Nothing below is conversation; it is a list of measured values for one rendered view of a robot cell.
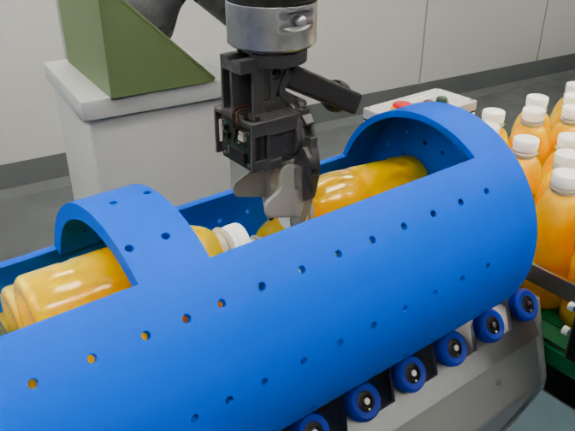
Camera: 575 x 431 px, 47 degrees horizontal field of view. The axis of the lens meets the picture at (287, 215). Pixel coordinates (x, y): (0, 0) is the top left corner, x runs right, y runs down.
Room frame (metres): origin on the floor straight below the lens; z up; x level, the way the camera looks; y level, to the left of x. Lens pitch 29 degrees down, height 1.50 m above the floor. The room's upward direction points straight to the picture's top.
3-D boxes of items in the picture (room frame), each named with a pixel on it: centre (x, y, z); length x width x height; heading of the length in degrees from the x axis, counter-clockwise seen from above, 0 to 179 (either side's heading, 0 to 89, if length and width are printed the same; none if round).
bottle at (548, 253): (0.83, -0.39, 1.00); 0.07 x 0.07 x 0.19
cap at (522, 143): (0.96, -0.38, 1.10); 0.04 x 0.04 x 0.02
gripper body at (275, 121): (0.65, 0.02, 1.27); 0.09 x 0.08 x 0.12; 127
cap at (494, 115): (1.09, -0.36, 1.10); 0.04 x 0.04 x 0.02
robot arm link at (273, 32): (0.66, 0.01, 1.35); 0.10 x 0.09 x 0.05; 37
